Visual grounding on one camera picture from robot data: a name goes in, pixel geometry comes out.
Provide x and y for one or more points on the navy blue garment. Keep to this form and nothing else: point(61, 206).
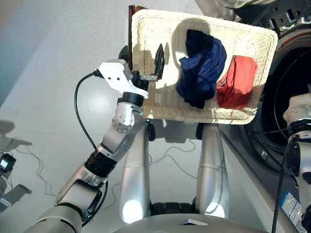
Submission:
point(201, 68)

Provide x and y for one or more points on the grey flat power strip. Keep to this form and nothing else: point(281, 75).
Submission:
point(14, 196)

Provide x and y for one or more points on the small black power box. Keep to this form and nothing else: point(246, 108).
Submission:
point(6, 163)

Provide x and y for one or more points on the pale woven laundry basket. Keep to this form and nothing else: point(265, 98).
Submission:
point(243, 36)

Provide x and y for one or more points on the grey robot torso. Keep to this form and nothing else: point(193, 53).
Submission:
point(158, 225)

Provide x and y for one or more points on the silver robot leg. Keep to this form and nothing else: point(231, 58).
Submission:
point(211, 174)
point(134, 182)

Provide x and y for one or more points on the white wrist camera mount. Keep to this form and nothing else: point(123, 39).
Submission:
point(114, 72)

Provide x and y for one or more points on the red garment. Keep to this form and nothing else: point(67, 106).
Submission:
point(238, 80)

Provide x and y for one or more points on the grey washing machine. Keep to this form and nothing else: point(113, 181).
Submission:
point(247, 182)

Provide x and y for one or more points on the blue white washer sticker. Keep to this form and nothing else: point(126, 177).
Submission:
point(291, 206)

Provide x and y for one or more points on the black robot hip joint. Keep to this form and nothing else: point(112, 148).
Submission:
point(170, 207)

